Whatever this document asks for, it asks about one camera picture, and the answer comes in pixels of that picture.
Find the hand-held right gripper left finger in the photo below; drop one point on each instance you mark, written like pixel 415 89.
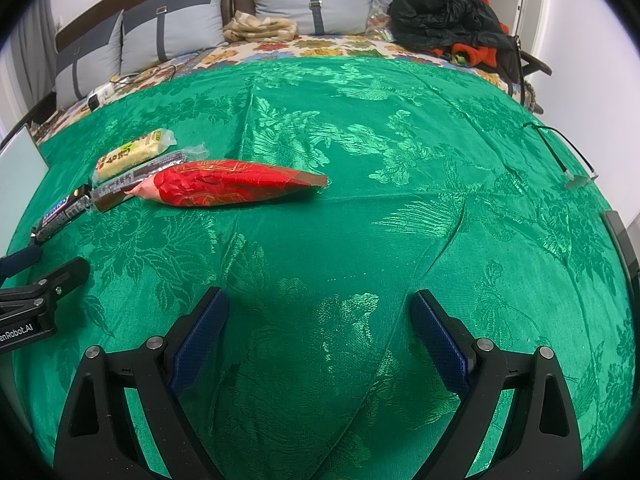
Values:
pixel 200 342

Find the grey curtain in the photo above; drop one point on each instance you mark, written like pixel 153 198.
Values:
pixel 27 60

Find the red fleece garment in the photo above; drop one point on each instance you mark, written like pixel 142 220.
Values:
pixel 477 55

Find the clear plastic bag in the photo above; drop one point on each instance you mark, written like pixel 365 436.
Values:
pixel 378 22

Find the dark chair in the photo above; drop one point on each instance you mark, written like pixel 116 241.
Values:
pixel 532 62

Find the red snack packet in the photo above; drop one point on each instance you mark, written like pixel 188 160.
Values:
pixel 220 185

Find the white power strip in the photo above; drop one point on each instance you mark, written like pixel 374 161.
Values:
pixel 100 96

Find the black jacket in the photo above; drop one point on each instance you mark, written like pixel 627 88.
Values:
pixel 440 15

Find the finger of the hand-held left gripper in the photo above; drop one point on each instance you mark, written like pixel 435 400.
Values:
pixel 22 260
pixel 70 272

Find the beige folded cloth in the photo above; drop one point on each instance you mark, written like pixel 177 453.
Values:
pixel 257 29

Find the brown snack bar packet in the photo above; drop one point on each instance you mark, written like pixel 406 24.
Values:
pixel 120 187

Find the black tablet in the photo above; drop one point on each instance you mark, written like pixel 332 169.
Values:
pixel 622 240

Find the rimless eyeglasses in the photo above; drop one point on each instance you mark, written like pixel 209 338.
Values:
pixel 577 180

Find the yellow cake packet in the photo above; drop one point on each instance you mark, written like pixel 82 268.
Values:
pixel 130 155

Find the white door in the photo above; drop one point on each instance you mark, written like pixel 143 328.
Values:
pixel 505 0

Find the green floral satin blanket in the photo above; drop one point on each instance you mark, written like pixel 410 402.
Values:
pixel 350 240

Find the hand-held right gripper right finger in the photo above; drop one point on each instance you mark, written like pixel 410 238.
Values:
pixel 442 342

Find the white panel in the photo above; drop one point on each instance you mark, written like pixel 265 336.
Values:
pixel 20 185

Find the colourful floral bedsheet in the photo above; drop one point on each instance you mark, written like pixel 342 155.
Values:
pixel 320 46

